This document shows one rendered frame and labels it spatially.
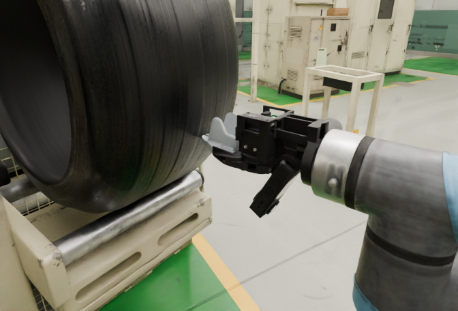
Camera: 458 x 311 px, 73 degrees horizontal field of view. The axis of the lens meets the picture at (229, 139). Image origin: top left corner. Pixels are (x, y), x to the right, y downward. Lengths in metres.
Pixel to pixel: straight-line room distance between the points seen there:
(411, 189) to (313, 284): 1.45
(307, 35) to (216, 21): 4.43
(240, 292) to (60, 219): 1.05
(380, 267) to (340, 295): 1.37
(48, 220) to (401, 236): 0.76
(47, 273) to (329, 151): 0.42
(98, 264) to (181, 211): 0.20
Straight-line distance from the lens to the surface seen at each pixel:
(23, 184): 0.83
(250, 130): 0.43
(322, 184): 0.38
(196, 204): 0.72
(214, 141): 0.49
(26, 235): 0.59
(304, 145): 0.40
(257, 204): 0.48
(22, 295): 0.70
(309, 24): 4.91
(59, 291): 0.57
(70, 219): 0.86
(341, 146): 0.38
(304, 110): 3.16
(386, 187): 0.36
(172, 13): 0.45
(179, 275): 1.78
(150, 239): 0.66
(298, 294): 1.72
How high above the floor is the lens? 1.27
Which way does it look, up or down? 22 degrees down
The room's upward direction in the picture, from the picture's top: straight up
